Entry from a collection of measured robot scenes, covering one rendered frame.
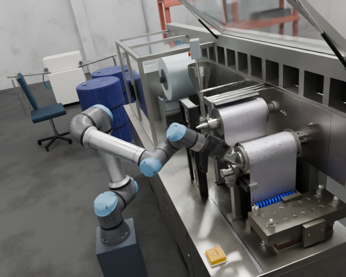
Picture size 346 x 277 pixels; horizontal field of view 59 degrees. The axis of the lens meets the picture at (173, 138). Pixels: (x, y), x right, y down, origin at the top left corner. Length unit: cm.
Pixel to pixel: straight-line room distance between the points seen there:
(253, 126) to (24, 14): 915
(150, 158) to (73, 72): 583
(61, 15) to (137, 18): 220
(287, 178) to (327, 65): 53
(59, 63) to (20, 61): 356
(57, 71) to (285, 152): 609
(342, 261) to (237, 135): 73
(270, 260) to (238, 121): 64
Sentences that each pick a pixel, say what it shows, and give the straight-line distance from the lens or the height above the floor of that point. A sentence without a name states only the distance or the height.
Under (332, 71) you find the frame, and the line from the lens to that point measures 134.
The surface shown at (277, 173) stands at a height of 116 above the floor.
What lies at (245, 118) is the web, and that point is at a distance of 155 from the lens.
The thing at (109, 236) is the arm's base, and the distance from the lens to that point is 159.
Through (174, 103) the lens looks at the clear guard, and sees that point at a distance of 225.
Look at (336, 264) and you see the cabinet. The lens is 163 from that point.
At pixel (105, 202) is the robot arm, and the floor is 113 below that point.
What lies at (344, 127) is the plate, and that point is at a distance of 135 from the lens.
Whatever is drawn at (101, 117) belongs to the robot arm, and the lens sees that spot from 144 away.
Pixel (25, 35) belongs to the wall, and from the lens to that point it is 1030.
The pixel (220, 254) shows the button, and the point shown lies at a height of 92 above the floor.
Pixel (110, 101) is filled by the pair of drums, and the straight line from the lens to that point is 429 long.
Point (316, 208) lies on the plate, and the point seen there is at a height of 103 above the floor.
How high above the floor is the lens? 198
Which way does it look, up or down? 26 degrees down
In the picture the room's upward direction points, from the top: 10 degrees counter-clockwise
